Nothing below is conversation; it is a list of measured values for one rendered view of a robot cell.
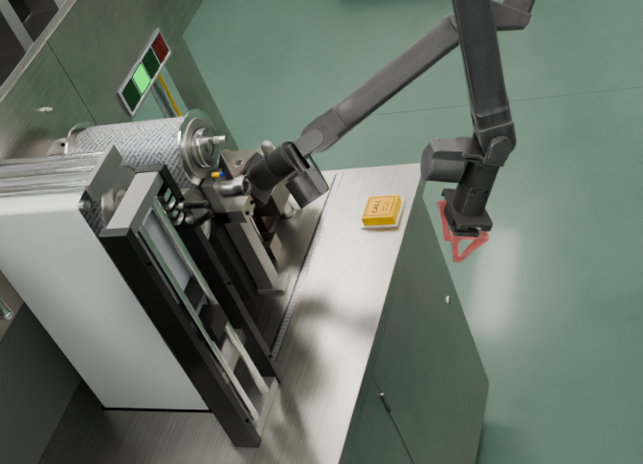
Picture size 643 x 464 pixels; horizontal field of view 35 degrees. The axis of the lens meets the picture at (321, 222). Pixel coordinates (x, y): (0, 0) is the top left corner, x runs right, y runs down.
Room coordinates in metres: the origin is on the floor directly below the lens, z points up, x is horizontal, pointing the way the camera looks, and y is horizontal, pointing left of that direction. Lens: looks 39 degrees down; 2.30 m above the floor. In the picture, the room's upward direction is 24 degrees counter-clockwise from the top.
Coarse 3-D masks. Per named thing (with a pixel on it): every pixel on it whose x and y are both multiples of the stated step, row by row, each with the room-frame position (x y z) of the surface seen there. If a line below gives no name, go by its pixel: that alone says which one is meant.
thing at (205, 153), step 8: (200, 128) 1.67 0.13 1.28; (208, 128) 1.66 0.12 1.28; (192, 136) 1.65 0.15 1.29; (200, 136) 1.64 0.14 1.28; (208, 136) 1.65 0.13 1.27; (192, 144) 1.63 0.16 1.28; (200, 144) 1.63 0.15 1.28; (208, 144) 1.64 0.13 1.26; (216, 144) 1.67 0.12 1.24; (192, 152) 1.63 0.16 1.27; (200, 152) 1.62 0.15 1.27; (208, 152) 1.64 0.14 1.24; (216, 152) 1.66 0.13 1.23; (200, 160) 1.62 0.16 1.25; (208, 160) 1.63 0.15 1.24; (216, 160) 1.65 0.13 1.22
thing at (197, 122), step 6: (192, 120) 1.67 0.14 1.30; (198, 120) 1.68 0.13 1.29; (204, 120) 1.70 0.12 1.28; (192, 126) 1.66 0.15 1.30; (198, 126) 1.67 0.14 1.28; (204, 126) 1.69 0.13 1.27; (210, 126) 1.70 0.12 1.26; (186, 132) 1.64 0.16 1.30; (192, 132) 1.65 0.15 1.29; (78, 138) 1.78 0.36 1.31; (186, 138) 1.63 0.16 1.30; (186, 144) 1.62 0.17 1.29; (72, 150) 1.76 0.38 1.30; (186, 150) 1.62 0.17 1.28; (186, 156) 1.61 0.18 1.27; (192, 162) 1.62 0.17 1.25; (192, 168) 1.61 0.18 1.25; (198, 168) 1.62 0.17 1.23; (204, 168) 1.63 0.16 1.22; (210, 168) 1.65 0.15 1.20; (198, 174) 1.61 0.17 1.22; (204, 174) 1.63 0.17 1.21
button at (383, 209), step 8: (368, 200) 1.71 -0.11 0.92; (376, 200) 1.70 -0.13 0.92; (384, 200) 1.68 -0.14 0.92; (392, 200) 1.67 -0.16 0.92; (400, 200) 1.68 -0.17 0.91; (368, 208) 1.68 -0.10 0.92; (376, 208) 1.67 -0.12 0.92; (384, 208) 1.66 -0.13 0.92; (392, 208) 1.65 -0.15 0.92; (368, 216) 1.66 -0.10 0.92; (376, 216) 1.65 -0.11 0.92; (384, 216) 1.64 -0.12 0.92; (392, 216) 1.63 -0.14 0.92; (368, 224) 1.65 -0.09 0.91; (376, 224) 1.65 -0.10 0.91; (384, 224) 1.64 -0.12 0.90; (392, 224) 1.63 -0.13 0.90
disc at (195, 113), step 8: (192, 112) 1.68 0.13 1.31; (200, 112) 1.70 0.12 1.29; (184, 120) 1.65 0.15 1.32; (208, 120) 1.71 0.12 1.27; (184, 128) 1.64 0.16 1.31; (184, 136) 1.63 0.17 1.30; (184, 144) 1.62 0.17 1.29; (184, 152) 1.61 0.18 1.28; (184, 160) 1.60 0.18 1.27; (184, 168) 1.59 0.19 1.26; (216, 168) 1.67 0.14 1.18; (192, 176) 1.60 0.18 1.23; (200, 184) 1.61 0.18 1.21
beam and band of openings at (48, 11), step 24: (0, 0) 1.92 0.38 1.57; (24, 0) 2.08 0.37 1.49; (48, 0) 2.05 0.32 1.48; (72, 0) 2.08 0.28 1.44; (0, 24) 1.92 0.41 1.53; (24, 24) 2.04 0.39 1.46; (48, 24) 1.99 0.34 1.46; (0, 48) 1.94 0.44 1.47; (24, 48) 1.91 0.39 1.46; (0, 72) 1.88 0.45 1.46; (0, 96) 1.80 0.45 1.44
